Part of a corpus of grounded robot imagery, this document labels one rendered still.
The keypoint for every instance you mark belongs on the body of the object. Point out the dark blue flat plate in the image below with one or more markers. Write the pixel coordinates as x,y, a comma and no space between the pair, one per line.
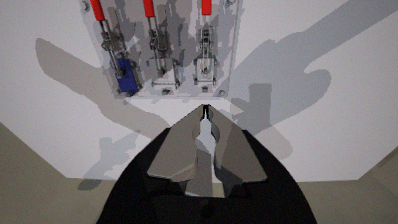
128,83

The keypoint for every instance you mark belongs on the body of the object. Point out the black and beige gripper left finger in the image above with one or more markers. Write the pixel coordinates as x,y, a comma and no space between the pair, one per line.
170,157

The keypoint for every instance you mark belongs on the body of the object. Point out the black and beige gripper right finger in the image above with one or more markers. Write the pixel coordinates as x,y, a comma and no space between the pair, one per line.
240,159

